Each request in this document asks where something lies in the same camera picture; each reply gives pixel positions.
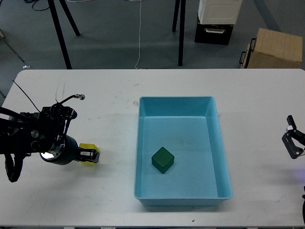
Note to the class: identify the yellow block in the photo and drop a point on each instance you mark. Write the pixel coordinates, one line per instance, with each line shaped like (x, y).
(87, 146)

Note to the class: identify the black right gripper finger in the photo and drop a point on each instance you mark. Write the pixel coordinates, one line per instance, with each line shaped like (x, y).
(291, 134)

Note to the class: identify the black drawer cabinet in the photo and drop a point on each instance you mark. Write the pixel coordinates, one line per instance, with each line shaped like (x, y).
(213, 33)

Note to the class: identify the light blue plastic bin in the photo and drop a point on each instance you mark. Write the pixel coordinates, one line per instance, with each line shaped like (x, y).
(188, 127)

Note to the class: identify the black table leg pair right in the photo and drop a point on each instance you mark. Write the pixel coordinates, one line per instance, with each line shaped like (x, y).
(179, 10)

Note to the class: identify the green block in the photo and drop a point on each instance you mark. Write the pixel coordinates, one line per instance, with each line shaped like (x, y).
(162, 160)

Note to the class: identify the black thin cable tie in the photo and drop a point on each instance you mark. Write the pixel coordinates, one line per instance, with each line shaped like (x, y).
(26, 96)

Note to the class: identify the wooden box with handles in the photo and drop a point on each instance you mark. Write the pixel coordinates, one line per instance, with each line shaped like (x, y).
(273, 50)

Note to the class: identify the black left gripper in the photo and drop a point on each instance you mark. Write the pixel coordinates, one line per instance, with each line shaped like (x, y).
(68, 151)

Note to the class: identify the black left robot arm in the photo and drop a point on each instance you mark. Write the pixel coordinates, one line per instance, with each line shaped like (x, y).
(45, 133)

